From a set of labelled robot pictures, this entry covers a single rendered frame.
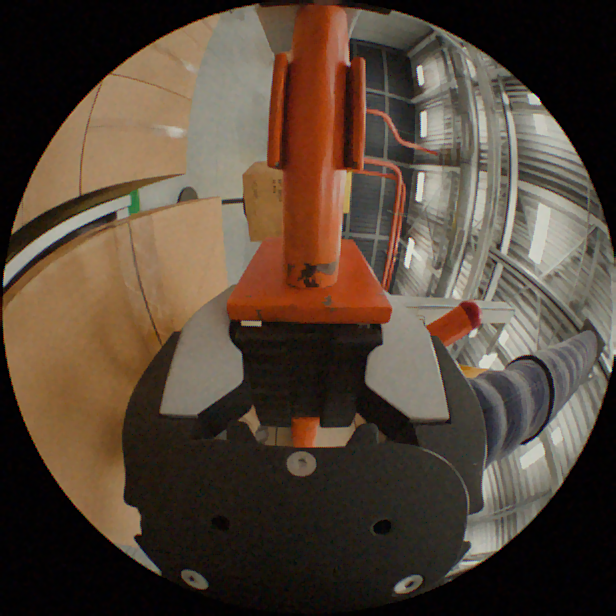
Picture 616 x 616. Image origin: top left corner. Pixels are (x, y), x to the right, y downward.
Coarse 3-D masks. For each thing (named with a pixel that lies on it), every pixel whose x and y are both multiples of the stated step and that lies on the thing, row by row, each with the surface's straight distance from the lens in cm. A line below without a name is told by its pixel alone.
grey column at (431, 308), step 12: (408, 300) 150; (420, 300) 155; (432, 300) 162; (444, 300) 169; (456, 300) 178; (420, 312) 147; (432, 312) 152; (444, 312) 159; (492, 312) 198; (504, 312) 213; (360, 324) 137
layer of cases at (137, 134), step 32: (192, 32) 128; (128, 64) 86; (160, 64) 99; (192, 64) 121; (96, 96) 73; (128, 96) 81; (160, 96) 95; (192, 96) 117; (64, 128) 64; (96, 128) 70; (128, 128) 78; (160, 128) 92; (64, 160) 62; (96, 160) 67; (128, 160) 76; (160, 160) 89; (32, 192) 57; (64, 192) 60; (96, 192) 71; (128, 192) 129; (32, 224) 62
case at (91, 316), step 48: (96, 240) 15; (144, 240) 19; (192, 240) 26; (48, 288) 13; (96, 288) 15; (144, 288) 19; (192, 288) 26; (48, 336) 13; (96, 336) 15; (144, 336) 19; (48, 384) 14; (96, 384) 16; (48, 432) 14; (96, 432) 16; (96, 480) 17
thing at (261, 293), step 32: (256, 256) 11; (352, 256) 12; (256, 288) 8; (288, 288) 8; (352, 288) 8; (256, 320) 8; (288, 320) 8; (320, 320) 8; (352, 320) 8; (384, 320) 8; (256, 352) 8; (288, 352) 9; (320, 352) 9; (352, 352) 8; (256, 384) 9; (288, 384) 9; (320, 384) 10; (352, 384) 9; (288, 416) 11; (320, 416) 12; (352, 416) 12
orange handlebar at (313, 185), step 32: (320, 32) 10; (288, 64) 10; (320, 64) 8; (352, 64) 9; (288, 96) 8; (320, 96) 8; (352, 96) 8; (288, 128) 8; (320, 128) 7; (352, 128) 8; (288, 160) 7; (320, 160) 7; (352, 160) 7; (288, 192) 7; (320, 192) 7; (288, 224) 8; (320, 224) 7; (288, 256) 8; (320, 256) 8; (320, 288) 8
